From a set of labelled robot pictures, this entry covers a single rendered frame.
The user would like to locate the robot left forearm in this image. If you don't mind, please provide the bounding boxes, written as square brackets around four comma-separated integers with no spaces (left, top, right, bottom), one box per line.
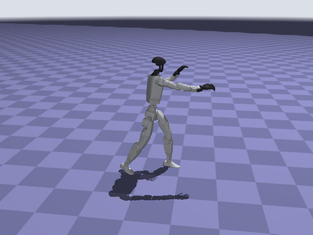
[165,73,179,81]

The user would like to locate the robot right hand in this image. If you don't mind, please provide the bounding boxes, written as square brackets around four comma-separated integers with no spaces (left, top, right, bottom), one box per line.
[197,84,215,92]

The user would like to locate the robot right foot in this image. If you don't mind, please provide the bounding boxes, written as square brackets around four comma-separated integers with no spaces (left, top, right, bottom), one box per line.
[120,163,134,175]

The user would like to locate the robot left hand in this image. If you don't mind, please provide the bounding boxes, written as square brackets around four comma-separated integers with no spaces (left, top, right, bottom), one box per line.
[173,66,188,76]

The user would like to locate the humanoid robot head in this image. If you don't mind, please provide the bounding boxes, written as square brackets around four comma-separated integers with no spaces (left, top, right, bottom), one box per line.
[151,57,166,76]

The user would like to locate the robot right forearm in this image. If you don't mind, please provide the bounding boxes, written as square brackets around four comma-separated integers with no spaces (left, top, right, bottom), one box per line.
[177,83,200,92]

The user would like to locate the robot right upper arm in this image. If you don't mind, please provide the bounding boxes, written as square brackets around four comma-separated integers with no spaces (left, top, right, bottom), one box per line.
[155,77,181,91]

